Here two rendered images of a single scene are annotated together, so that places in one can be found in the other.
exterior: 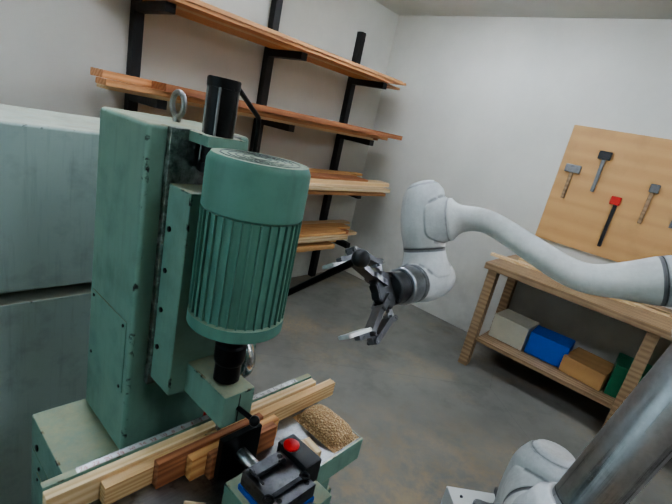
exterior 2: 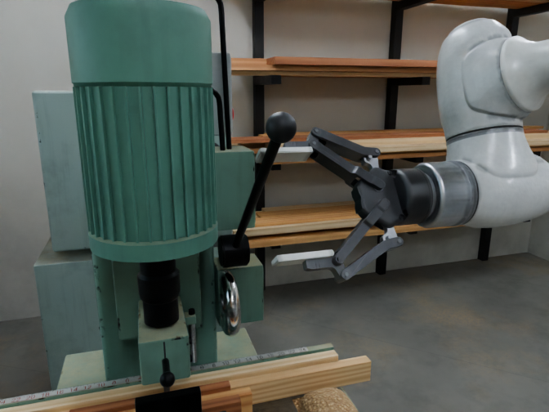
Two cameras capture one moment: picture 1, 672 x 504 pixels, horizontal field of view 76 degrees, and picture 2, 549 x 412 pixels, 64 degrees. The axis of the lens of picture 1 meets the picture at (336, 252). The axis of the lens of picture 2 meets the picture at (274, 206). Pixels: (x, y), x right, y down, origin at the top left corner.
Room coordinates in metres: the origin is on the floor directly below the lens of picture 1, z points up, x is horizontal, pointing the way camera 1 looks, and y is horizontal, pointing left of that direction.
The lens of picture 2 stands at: (0.33, -0.32, 1.41)
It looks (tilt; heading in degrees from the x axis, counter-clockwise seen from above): 14 degrees down; 34
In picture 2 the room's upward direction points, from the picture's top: straight up
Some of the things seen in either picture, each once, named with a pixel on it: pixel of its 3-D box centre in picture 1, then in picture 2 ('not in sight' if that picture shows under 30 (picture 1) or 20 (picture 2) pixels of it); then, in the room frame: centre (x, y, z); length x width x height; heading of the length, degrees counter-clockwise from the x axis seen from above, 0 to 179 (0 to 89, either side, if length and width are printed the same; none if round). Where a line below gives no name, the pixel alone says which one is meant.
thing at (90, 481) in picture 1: (211, 432); (167, 396); (0.74, 0.17, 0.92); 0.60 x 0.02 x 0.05; 141
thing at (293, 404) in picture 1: (243, 428); (210, 398); (0.78, 0.11, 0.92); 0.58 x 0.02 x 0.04; 141
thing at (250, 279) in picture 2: not in sight; (238, 288); (0.96, 0.20, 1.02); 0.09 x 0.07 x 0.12; 141
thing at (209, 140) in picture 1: (217, 126); not in sight; (0.81, 0.27, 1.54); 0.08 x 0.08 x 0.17; 51
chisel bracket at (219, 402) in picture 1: (218, 391); (164, 340); (0.74, 0.17, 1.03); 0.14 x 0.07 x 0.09; 51
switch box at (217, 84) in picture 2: not in sight; (213, 94); (1.04, 0.32, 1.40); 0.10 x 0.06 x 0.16; 51
